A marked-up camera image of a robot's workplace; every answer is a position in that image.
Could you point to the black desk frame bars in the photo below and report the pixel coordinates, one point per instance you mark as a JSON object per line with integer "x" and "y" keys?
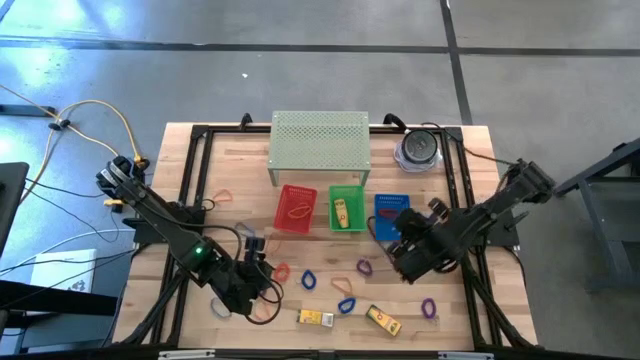
{"x": 50, "y": 302}

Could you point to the red plastic basket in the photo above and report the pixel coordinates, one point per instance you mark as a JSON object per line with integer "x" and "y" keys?
{"x": 282, "y": 222}

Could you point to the yellow green crayon box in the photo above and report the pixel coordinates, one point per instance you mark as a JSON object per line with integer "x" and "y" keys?
{"x": 341, "y": 214}
{"x": 383, "y": 320}
{"x": 315, "y": 318}

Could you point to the black stand foot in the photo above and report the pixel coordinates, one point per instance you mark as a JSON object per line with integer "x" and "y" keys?
{"x": 25, "y": 110}

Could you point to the blue plastic basket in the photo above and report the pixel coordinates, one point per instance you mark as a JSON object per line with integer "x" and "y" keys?
{"x": 382, "y": 202}

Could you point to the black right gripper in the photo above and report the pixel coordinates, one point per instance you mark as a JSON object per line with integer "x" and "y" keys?
{"x": 420, "y": 260}

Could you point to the white cardboard box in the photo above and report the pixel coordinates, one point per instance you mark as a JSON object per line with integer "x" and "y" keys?
{"x": 60, "y": 267}

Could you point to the green plastic basket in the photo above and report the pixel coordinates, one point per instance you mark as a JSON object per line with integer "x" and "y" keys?
{"x": 360, "y": 220}

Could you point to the dark grey metal stand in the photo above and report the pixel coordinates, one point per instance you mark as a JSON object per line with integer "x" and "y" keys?
{"x": 600, "y": 235}

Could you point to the blue rubber band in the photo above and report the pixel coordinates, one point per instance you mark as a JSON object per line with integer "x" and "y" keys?
{"x": 236, "y": 227}

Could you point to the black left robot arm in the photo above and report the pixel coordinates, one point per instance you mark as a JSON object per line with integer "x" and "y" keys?
{"x": 165, "y": 225}

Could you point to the green perforated metal shelf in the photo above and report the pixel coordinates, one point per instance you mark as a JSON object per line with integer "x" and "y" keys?
{"x": 320, "y": 140}

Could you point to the purple spiral wristband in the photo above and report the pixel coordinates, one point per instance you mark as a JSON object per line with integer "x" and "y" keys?
{"x": 423, "y": 309}
{"x": 359, "y": 267}

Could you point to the red spiral wristband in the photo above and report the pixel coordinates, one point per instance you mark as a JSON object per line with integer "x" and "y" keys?
{"x": 388, "y": 209}

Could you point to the orange spiral wristband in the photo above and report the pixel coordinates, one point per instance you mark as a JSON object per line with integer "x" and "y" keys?
{"x": 276, "y": 273}

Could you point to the pale purple rubber band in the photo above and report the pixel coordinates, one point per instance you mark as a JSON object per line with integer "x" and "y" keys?
{"x": 212, "y": 307}

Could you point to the silver metal bracket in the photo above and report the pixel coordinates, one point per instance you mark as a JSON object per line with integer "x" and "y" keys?
{"x": 185, "y": 355}
{"x": 465, "y": 356}

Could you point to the black aluminium table frame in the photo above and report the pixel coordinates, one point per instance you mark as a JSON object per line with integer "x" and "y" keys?
{"x": 230, "y": 129}

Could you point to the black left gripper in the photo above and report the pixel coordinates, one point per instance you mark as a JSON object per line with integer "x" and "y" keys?
{"x": 242, "y": 290}

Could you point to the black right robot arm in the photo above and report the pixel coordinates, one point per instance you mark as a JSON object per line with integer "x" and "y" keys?
{"x": 490, "y": 210}

